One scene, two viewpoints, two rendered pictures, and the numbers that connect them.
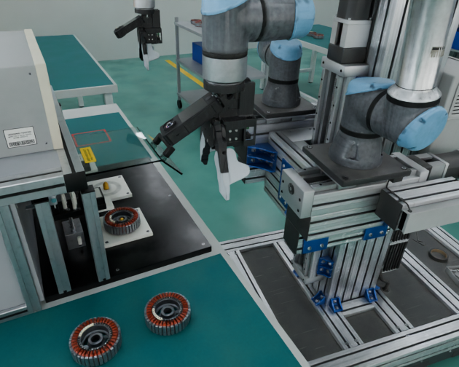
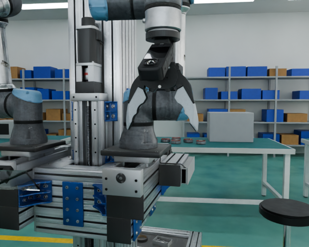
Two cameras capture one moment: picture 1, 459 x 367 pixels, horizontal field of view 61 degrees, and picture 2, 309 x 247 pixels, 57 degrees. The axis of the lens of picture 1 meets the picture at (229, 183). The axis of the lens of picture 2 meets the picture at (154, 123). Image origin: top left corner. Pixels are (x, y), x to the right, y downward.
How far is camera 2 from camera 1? 0.70 m
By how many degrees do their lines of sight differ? 59
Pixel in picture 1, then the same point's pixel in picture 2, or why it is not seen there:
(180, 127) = (166, 61)
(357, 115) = (143, 109)
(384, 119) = (167, 103)
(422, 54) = (181, 58)
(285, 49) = (32, 93)
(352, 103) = not seen: hidden behind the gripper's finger
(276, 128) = (37, 163)
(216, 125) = (175, 65)
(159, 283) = not seen: outside the picture
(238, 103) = not seen: hidden behind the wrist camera
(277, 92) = (31, 131)
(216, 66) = (174, 13)
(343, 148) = (139, 136)
